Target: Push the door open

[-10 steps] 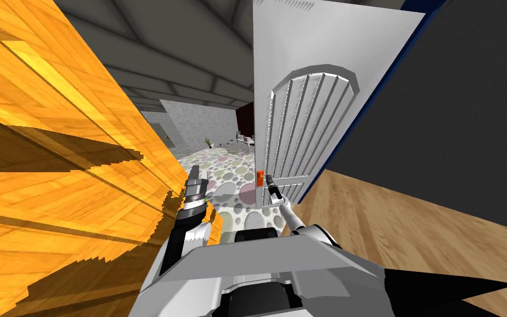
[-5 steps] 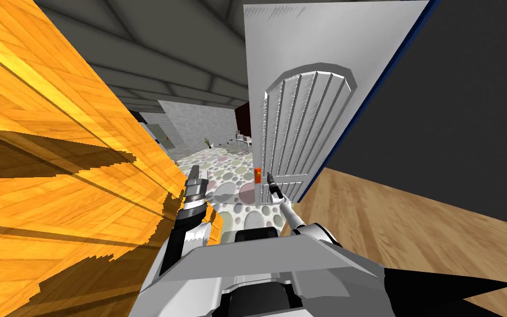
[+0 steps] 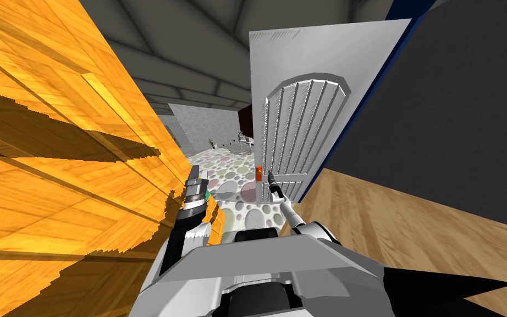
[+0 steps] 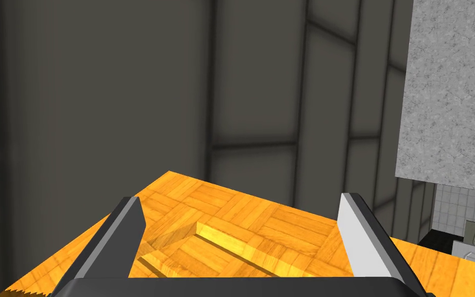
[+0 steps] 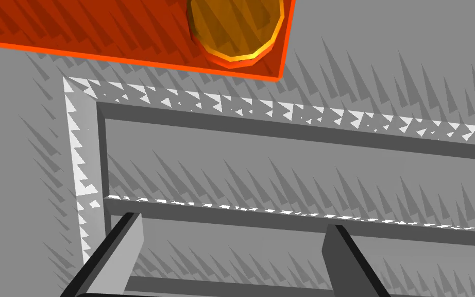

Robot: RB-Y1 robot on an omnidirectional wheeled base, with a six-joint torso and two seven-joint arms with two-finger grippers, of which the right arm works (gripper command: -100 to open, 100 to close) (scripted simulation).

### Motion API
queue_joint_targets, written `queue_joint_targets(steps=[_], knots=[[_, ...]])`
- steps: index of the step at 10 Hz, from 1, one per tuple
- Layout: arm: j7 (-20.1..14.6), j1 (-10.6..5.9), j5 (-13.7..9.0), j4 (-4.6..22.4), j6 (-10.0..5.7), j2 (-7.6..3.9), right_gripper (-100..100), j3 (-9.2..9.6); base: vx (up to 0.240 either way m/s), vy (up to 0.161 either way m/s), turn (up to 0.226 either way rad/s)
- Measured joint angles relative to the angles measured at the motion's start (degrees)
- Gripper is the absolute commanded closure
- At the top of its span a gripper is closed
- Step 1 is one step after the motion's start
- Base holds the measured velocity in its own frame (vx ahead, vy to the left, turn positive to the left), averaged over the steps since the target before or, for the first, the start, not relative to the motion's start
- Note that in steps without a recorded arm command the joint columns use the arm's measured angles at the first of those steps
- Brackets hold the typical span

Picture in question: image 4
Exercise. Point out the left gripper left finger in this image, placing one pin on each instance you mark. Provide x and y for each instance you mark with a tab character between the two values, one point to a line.
118	243

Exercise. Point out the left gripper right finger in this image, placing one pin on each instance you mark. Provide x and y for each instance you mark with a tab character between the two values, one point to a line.
361	247

